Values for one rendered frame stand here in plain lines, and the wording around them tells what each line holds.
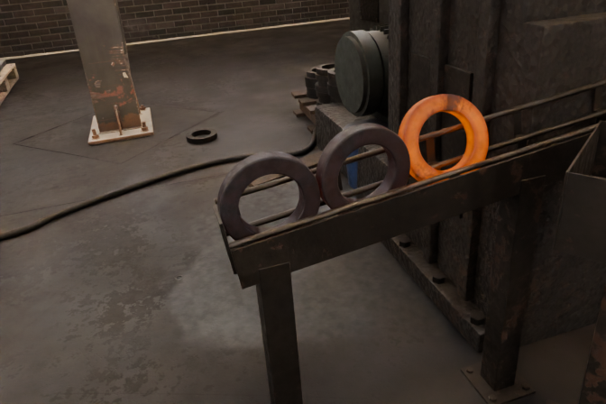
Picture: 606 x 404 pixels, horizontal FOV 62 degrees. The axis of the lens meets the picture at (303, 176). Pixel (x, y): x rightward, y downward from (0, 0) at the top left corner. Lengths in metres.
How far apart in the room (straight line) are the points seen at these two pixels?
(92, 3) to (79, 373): 2.23
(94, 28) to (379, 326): 2.44
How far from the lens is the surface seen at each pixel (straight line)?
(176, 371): 1.55
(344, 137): 0.90
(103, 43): 3.34
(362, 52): 2.21
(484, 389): 1.46
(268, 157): 0.87
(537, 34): 1.18
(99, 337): 1.74
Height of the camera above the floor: 1.06
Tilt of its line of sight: 25 degrees down
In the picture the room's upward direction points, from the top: 4 degrees counter-clockwise
